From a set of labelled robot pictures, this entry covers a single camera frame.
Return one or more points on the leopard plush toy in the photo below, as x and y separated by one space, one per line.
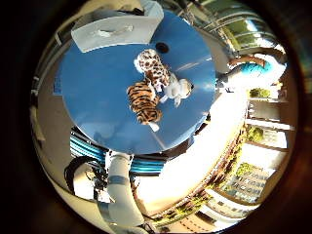
152 66

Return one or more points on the white plastic container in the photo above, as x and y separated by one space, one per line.
113 32

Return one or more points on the black round disc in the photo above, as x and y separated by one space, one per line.
162 47

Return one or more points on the person in teal shirt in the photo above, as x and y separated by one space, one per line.
253 69

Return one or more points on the tiger plush toy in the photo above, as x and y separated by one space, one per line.
143 100

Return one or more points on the white turtle plush toy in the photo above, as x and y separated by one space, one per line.
175 89

